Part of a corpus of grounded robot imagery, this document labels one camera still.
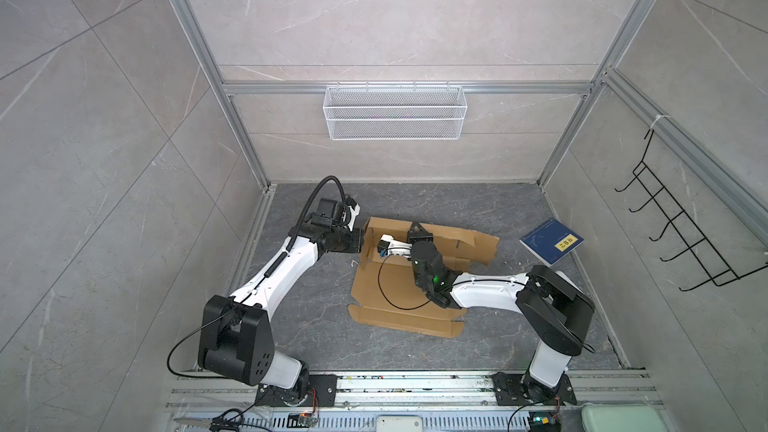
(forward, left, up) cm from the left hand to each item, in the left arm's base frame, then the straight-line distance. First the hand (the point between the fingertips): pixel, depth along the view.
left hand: (363, 234), depth 85 cm
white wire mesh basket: (+41, -11, +14) cm, 44 cm away
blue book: (+5, -64, -14) cm, 66 cm away
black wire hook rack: (-22, -75, +17) cm, 80 cm away
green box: (-45, -60, -11) cm, 76 cm away
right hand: (+3, -17, +4) cm, 18 cm away
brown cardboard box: (-19, -6, +3) cm, 20 cm away
